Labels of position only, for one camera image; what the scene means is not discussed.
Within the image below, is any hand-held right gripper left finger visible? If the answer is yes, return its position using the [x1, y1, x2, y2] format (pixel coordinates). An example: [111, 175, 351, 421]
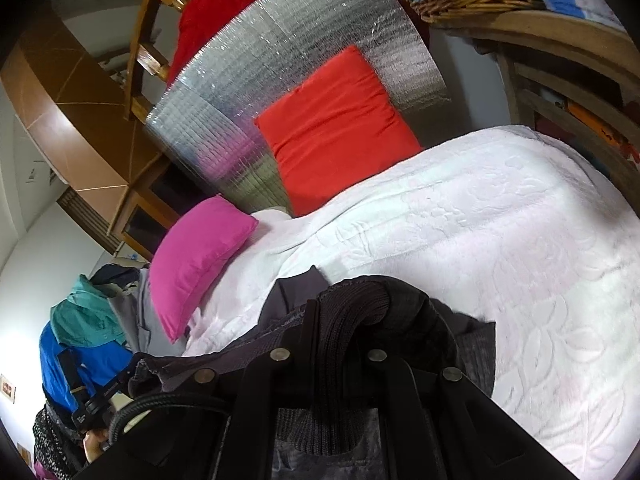
[72, 299, 346, 480]

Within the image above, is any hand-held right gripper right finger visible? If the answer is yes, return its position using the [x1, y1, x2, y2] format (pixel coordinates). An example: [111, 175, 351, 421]
[365, 347, 568, 480]

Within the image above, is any dark grey jacket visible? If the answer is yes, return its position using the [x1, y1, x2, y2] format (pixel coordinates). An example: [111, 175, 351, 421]
[107, 265, 498, 480]

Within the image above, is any person's left hand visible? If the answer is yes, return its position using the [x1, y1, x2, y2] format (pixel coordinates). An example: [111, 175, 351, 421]
[82, 430, 113, 463]

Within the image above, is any blue jacket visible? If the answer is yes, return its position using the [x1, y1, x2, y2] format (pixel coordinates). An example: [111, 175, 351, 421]
[39, 320, 133, 416]

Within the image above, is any person's patterned garment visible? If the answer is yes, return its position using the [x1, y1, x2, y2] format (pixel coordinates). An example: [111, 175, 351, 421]
[32, 400, 88, 480]

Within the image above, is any light grey garment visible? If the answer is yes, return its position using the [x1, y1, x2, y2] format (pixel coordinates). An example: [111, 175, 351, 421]
[107, 267, 186, 356]

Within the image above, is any teal jacket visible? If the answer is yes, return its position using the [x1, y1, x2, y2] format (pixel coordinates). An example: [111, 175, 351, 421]
[50, 274, 128, 348]

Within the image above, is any pink pillow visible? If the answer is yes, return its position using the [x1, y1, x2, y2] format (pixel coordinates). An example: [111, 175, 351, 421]
[150, 195, 260, 345]

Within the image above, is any navy garment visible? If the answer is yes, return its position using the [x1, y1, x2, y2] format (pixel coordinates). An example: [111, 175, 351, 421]
[92, 262, 143, 286]

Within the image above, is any white embossed bedspread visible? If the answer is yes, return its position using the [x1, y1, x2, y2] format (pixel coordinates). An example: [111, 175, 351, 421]
[182, 125, 640, 480]

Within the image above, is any wooden slatted panel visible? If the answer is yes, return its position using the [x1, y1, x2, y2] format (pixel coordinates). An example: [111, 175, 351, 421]
[57, 187, 123, 256]

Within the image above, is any wooden cabinet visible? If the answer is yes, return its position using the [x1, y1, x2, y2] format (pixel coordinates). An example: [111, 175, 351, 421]
[107, 157, 211, 266]

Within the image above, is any red-orange pillow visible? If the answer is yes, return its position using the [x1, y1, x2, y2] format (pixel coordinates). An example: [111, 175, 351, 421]
[254, 45, 423, 218]

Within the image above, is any brown curved wooden panel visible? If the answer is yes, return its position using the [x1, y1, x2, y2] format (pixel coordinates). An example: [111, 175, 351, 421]
[0, 10, 171, 201]

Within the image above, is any silver foil insulation board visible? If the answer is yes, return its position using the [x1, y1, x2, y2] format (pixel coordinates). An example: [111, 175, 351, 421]
[145, 0, 451, 216]

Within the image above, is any wooden stair railing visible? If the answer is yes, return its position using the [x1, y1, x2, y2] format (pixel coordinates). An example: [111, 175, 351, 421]
[122, 0, 186, 121]

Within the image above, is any red blanket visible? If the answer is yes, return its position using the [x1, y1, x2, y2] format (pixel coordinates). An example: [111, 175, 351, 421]
[167, 0, 321, 86]

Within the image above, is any wooden shelf unit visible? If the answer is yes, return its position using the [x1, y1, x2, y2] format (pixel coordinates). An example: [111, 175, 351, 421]
[430, 10, 640, 211]

